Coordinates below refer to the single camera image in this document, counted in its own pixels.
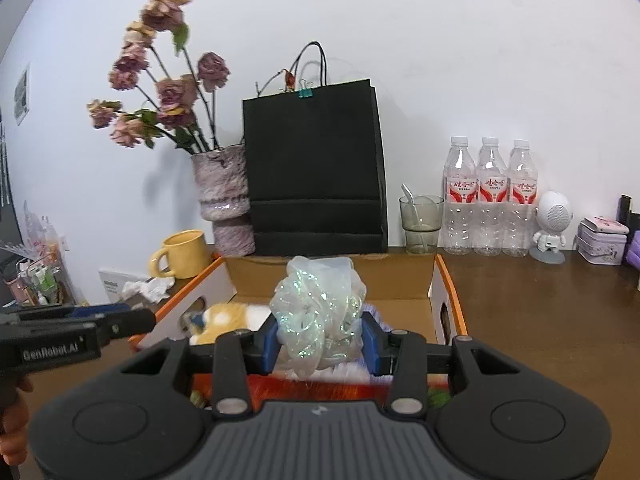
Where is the purple knitted item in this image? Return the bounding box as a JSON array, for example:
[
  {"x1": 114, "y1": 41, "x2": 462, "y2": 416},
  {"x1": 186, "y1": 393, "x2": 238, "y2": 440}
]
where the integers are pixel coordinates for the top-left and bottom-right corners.
[{"x1": 357, "y1": 301, "x2": 396, "y2": 333}]

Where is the wall picture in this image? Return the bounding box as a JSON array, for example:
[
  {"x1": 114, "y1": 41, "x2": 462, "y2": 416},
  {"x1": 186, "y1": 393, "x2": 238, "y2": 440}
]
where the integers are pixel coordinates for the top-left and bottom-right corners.
[{"x1": 12, "y1": 62, "x2": 31, "y2": 126}]

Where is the iridescent mesh bath ball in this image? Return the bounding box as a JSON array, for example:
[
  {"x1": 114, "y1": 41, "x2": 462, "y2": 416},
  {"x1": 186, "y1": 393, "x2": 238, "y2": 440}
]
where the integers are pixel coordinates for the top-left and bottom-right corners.
[{"x1": 269, "y1": 255, "x2": 367, "y2": 378}]

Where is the clear water bottle red label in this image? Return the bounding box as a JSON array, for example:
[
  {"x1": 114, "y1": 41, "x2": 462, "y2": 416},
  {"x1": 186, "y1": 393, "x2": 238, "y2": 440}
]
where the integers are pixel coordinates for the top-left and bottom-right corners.
[
  {"x1": 506, "y1": 139, "x2": 540, "y2": 257},
  {"x1": 442, "y1": 136, "x2": 477, "y2": 255},
  {"x1": 474, "y1": 137, "x2": 510, "y2": 257}
]

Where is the orange and white plush toy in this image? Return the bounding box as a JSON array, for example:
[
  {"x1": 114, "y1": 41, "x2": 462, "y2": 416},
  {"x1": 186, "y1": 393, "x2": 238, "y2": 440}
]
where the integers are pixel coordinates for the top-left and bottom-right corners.
[{"x1": 180, "y1": 302, "x2": 273, "y2": 346}]

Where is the person's left hand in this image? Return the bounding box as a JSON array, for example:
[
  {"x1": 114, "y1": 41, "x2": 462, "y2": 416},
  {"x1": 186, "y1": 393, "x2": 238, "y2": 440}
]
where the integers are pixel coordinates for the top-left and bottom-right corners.
[{"x1": 0, "y1": 374, "x2": 35, "y2": 467}]

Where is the flat white carton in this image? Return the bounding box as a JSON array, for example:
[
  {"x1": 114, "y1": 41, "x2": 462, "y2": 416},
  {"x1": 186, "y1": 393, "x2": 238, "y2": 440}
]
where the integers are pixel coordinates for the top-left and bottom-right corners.
[{"x1": 98, "y1": 267, "x2": 151, "y2": 306}]

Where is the white robot figure speaker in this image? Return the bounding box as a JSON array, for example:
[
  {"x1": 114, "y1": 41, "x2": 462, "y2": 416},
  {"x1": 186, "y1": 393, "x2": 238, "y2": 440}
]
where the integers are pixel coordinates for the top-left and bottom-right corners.
[{"x1": 529, "y1": 191, "x2": 572, "y2": 264}]

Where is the red cardboard box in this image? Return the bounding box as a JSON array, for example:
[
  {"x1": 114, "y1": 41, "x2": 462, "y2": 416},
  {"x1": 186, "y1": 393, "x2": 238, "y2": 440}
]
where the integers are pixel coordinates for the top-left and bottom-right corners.
[{"x1": 127, "y1": 252, "x2": 468, "y2": 411}]

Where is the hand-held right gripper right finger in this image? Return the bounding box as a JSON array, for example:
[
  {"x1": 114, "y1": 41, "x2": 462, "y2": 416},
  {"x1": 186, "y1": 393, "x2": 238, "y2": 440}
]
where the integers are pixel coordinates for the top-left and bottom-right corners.
[{"x1": 362, "y1": 312, "x2": 521, "y2": 417}]

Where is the black paper bag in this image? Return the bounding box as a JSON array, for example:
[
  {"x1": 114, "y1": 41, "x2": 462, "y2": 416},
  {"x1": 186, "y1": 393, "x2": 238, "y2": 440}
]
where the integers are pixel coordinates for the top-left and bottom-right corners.
[{"x1": 242, "y1": 41, "x2": 389, "y2": 257}]

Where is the yellow mug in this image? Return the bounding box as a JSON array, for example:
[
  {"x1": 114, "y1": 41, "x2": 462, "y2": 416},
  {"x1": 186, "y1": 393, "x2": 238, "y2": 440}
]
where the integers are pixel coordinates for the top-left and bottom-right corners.
[{"x1": 150, "y1": 230, "x2": 213, "y2": 280}]

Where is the clear drinking glass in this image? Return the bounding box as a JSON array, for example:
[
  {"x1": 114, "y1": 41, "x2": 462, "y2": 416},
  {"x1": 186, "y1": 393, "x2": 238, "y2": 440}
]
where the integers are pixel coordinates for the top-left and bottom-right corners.
[{"x1": 398, "y1": 195, "x2": 445, "y2": 255}]

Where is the dried rose bouquet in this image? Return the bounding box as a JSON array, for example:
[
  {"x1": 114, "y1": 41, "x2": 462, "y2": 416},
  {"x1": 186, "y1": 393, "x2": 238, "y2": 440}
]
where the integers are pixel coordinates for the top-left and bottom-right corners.
[{"x1": 86, "y1": 0, "x2": 232, "y2": 155}]

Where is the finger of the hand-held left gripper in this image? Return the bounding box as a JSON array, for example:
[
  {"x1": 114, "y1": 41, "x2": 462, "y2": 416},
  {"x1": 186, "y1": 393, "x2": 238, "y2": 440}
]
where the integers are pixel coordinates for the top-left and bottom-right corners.
[
  {"x1": 0, "y1": 302, "x2": 132, "y2": 322},
  {"x1": 94, "y1": 308, "x2": 157, "y2": 348}
]

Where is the mottled purple vase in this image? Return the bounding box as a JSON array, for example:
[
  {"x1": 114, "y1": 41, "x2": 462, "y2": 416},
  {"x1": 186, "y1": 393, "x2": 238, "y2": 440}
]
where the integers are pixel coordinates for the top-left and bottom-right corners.
[{"x1": 191, "y1": 144, "x2": 256, "y2": 257}]

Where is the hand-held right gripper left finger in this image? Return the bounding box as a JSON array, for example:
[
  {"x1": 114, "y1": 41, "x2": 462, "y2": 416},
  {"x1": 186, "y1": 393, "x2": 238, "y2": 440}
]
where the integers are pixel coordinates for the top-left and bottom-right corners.
[{"x1": 117, "y1": 312, "x2": 281, "y2": 418}]

